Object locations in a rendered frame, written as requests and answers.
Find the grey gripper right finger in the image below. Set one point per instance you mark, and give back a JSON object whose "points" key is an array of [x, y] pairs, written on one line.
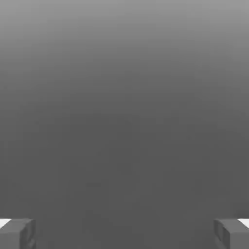
{"points": [[234, 235]]}

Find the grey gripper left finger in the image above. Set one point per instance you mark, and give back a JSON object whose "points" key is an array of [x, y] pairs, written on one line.
{"points": [[13, 235]]}

